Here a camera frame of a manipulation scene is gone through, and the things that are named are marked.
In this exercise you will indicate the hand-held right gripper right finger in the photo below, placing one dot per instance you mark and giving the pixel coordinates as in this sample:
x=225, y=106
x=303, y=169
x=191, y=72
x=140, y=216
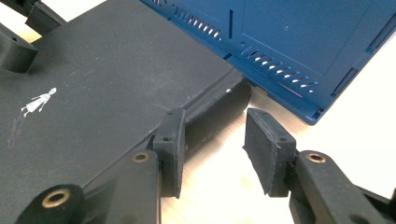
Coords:
x=269, y=155

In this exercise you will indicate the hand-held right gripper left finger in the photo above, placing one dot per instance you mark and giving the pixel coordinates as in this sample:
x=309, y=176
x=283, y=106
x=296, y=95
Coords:
x=170, y=155

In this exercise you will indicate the black book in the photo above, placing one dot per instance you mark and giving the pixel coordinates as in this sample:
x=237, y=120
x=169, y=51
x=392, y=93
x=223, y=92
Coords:
x=109, y=62

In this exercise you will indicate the blue plastic file rack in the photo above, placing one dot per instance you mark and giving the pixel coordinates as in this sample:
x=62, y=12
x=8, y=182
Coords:
x=295, y=37

